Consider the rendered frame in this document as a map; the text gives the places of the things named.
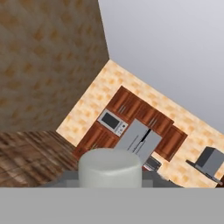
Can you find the grey range hood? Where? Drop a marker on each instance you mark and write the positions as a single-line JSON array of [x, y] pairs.
[[210, 162]]

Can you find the silver fridge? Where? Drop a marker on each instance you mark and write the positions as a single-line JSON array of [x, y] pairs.
[[140, 139]]

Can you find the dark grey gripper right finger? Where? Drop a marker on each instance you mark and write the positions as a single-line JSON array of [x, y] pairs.
[[153, 180]]

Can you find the brown wooden cupboards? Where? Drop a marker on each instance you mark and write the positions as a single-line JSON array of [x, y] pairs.
[[128, 105]]

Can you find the silver microwave oven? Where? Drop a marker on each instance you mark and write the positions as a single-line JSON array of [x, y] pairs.
[[112, 122]]

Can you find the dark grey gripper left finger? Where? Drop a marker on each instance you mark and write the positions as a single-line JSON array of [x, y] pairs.
[[68, 179]]

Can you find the silver black small appliance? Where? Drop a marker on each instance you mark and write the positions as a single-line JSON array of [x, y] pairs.
[[152, 164]]

